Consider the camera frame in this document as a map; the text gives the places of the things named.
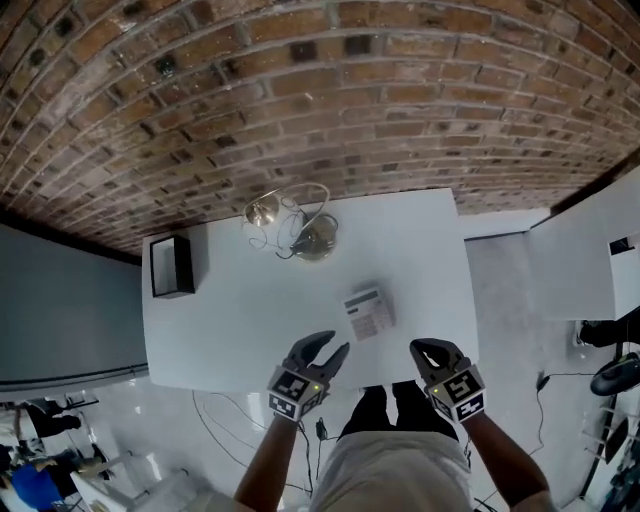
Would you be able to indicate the globe lamp with gold base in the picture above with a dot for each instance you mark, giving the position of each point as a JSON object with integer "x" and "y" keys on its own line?
{"x": 312, "y": 240}

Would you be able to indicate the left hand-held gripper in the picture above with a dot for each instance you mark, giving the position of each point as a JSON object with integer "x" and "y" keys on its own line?
{"x": 295, "y": 390}

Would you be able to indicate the person's light shirt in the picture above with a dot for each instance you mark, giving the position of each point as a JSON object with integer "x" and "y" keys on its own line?
{"x": 390, "y": 475}

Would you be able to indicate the white calculator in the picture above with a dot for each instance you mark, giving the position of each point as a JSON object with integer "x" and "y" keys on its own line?
{"x": 370, "y": 312}

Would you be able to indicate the person's left forearm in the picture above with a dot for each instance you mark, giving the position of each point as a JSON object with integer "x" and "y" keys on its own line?
{"x": 267, "y": 460}

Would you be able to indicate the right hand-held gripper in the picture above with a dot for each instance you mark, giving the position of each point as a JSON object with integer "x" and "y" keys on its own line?
{"x": 457, "y": 392}

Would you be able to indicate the person's black trousers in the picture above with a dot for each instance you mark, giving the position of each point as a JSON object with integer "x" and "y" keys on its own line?
{"x": 370, "y": 415}

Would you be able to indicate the white desk with drawers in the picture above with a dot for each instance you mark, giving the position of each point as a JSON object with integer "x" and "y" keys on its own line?
{"x": 250, "y": 330}

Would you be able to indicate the small black shelf item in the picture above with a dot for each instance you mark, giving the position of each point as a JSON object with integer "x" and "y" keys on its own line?
{"x": 619, "y": 246}

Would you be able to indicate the white cabinet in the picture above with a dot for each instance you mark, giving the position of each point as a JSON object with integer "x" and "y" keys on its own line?
{"x": 570, "y": 270}

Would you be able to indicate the black open box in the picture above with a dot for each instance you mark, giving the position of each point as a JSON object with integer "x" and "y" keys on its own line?
{"x": 182, "y": 265}

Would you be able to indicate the black power adapter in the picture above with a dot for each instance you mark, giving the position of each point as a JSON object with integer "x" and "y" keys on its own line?
{"x": 320, "y": 430}

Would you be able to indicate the person's right forearm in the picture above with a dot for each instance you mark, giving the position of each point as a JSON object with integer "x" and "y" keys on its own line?
{"x": 505, "y": 460}

